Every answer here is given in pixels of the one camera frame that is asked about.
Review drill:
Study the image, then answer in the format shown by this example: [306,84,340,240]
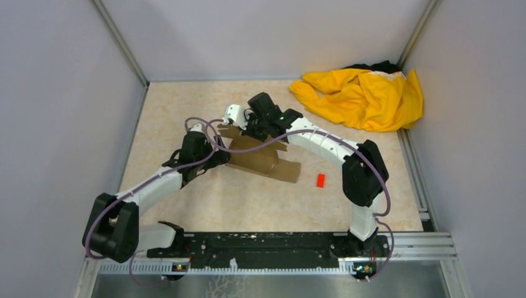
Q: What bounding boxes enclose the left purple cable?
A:
[84,117,225,287]

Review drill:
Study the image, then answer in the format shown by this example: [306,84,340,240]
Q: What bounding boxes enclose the yellow cloth garment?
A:
[289,68,424,132]

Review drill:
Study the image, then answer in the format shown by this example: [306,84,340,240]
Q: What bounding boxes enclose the small red block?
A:
[316,173,326,188]

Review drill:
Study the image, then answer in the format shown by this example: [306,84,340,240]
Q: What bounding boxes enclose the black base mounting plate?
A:
[146,232,390,269]

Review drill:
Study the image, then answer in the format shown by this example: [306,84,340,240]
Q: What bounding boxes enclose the black cloth behind yellow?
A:
[344,60,401,74]

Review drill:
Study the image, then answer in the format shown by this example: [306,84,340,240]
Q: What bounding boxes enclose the purple cable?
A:
[84,117,225,287]
[204,119,395,283]

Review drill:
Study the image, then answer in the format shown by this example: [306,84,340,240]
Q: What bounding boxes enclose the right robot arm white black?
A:
[223,92,389,256]

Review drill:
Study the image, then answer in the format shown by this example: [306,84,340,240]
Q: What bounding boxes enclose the brown cardboard box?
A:
[218,124,301,183]

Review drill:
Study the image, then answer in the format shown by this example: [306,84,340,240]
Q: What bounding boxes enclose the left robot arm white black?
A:
[82,131,231,263]

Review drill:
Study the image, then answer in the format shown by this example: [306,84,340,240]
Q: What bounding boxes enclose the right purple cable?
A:
[204,119,395,283]

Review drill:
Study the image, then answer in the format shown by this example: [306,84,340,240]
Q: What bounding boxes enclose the aluminium frame rail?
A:
[96,232,457,279]

